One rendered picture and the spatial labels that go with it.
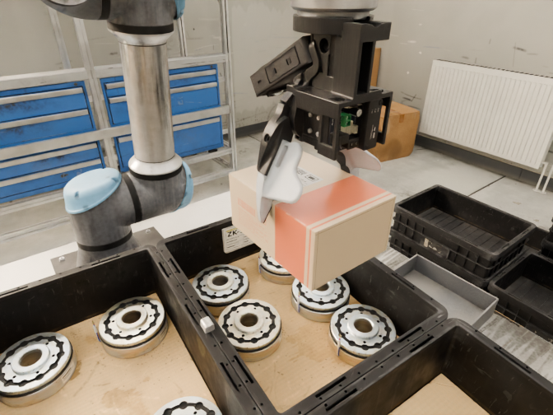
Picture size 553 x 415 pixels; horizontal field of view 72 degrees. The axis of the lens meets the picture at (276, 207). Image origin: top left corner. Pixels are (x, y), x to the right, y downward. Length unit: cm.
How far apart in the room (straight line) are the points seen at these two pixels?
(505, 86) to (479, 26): 52
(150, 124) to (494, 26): 297
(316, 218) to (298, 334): 32
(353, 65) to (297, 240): 17
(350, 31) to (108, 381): 55
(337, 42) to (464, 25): 323
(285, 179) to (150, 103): 47
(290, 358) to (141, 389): 22
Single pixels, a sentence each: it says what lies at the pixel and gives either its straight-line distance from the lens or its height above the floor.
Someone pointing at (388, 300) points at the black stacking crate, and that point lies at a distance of 66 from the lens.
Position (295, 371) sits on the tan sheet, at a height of 83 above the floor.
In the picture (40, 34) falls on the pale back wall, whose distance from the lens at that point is 315.
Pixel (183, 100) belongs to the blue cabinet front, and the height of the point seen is 69.
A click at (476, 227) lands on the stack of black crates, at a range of 170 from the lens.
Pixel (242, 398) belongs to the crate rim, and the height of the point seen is 93.
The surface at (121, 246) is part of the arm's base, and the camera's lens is 90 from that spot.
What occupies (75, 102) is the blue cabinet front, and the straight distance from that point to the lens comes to 235.
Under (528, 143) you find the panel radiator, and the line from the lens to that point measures 330.
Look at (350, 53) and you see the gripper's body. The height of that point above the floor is 128.
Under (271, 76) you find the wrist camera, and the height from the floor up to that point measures 124.
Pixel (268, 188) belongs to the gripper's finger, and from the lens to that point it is 39.
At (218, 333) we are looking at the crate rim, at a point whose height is 93.
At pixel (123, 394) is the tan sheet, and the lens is 63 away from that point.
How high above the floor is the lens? 133
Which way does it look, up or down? 31 degrees down
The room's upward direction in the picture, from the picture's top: straight up
